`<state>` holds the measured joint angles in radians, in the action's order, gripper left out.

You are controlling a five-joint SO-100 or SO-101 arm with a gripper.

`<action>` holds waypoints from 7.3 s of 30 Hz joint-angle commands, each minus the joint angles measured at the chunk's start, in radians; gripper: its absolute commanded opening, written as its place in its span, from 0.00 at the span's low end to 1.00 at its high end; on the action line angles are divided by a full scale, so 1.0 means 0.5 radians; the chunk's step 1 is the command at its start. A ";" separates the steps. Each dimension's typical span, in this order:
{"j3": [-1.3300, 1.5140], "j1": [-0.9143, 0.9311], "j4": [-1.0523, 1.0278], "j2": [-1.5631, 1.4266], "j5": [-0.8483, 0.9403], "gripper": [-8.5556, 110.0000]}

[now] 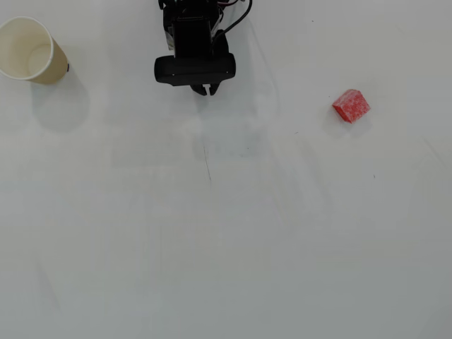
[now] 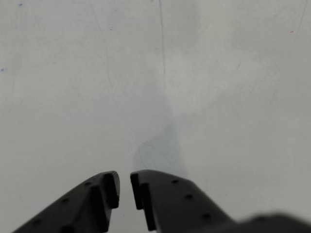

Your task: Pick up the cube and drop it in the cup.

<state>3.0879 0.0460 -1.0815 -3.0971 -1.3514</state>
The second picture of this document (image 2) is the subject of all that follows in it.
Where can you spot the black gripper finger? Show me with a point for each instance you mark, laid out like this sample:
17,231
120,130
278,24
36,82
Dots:
179,206
80,208

